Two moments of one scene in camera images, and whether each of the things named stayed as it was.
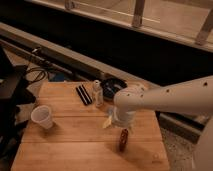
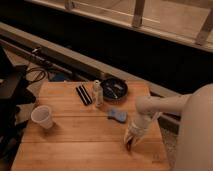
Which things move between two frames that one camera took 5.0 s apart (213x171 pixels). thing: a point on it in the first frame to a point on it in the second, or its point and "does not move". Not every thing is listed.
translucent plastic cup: x=42 y=114 does not move
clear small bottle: x=98 y=94 does not move
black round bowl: x=110 y=86 does not move
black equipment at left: x=14 y=92 does not move
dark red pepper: x=123 y=139 to x=129 y=141
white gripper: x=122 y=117 to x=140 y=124
